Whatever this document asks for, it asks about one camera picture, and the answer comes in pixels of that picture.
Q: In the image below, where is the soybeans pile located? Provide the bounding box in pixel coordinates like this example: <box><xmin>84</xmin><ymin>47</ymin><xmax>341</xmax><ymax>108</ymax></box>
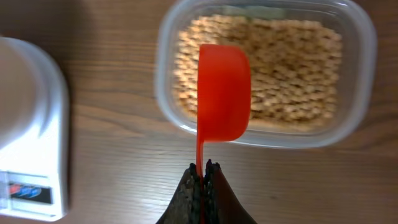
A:
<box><xmin>174</xmin><ymin>14</ymin><xmax>343</xmax><ymax>127</ymax></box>

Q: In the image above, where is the red plastic measuring scoop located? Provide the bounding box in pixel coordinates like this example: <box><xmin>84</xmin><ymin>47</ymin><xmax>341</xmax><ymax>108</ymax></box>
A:
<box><xmin>195</xmin><ymin>43</ymin><xmax>252</xmax><ymax>224</ymax></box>

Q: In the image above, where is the white digital kitchen scale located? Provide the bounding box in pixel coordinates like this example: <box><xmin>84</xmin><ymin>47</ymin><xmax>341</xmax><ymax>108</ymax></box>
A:
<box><xmin>1</xmin><ymin>42</ymin><xmax>70</xmax><ymax>222</ymax></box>

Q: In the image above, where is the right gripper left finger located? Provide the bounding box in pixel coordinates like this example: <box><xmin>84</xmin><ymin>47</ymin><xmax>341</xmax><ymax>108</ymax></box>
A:
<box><xmin>156</xmin><ymin>163</ymin><xmax>201</xmax><ymax>224</ymax></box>

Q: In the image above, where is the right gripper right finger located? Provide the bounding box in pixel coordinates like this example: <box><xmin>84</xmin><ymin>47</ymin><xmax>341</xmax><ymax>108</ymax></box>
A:
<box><xmin>204</xmin><ymin>159</ymin><xmax>257</xmax><ymax>224</ymax></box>

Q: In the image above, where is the white bowl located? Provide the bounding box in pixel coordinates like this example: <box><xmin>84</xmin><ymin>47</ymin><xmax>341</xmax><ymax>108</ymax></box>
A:
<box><xmin>1</xmin><ymin>37</ymin><xmax>47</xmax><ymax>148</ymax></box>

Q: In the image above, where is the clear plastic container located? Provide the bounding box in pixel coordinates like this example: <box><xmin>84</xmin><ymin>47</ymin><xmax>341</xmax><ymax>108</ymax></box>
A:
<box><xmin>154</xmin><ymin>0</ymin><xmax>377</xmax><ymax>149</ymax></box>

